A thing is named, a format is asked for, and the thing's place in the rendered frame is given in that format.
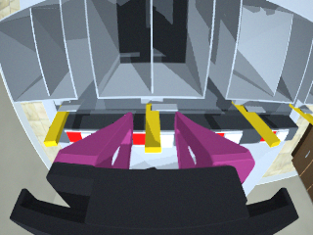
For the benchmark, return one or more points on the grey box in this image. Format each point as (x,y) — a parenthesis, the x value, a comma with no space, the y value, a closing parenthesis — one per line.
(37,34)
(260,32)
(305,93)
(136,80)

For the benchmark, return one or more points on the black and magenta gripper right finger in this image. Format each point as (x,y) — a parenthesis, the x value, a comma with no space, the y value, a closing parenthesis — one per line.
(210,149)

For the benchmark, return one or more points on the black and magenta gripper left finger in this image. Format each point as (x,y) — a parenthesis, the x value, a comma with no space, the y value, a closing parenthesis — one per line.
(98,148)

